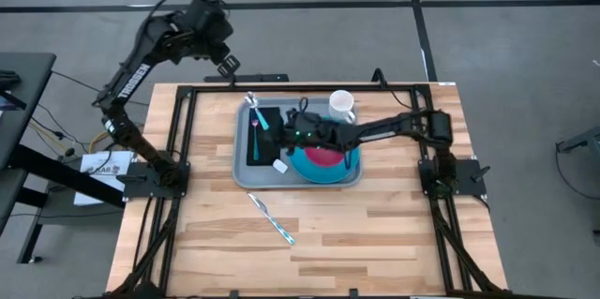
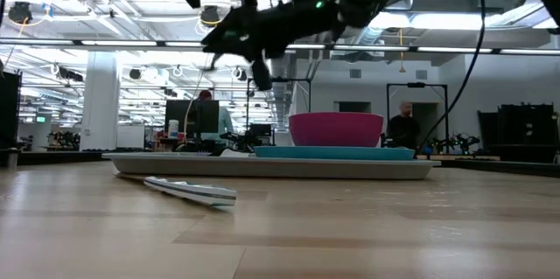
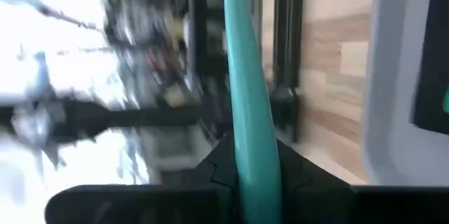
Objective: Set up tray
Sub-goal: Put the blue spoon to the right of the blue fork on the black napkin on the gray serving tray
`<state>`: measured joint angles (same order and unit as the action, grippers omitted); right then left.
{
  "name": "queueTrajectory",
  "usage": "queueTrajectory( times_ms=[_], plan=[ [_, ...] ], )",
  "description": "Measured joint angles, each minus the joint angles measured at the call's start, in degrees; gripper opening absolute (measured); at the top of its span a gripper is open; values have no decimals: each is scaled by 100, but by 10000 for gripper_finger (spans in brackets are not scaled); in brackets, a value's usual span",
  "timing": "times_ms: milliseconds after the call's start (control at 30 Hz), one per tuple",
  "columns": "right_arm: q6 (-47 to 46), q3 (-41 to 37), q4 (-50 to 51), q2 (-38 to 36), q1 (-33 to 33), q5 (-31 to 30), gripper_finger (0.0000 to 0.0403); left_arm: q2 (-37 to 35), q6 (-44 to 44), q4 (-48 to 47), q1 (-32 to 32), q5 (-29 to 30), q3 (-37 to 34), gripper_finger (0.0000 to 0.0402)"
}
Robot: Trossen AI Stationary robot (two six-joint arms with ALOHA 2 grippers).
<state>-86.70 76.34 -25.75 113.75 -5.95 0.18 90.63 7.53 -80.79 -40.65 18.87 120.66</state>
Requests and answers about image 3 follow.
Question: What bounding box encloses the spoon with teal handle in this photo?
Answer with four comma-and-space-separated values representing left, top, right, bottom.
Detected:
222, 0, 283, 224

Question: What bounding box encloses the grey plastic tray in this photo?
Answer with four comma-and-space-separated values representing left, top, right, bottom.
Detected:
363, 0, 449, 186

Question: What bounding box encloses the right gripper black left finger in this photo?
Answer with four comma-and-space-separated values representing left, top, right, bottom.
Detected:
45, 135, 243, 224

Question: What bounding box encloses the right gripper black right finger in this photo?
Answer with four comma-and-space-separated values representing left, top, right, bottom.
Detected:
276, 139, 449, 224

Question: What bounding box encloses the black cloth napkin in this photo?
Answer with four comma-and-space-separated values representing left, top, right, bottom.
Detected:
413, 0, 449, 136

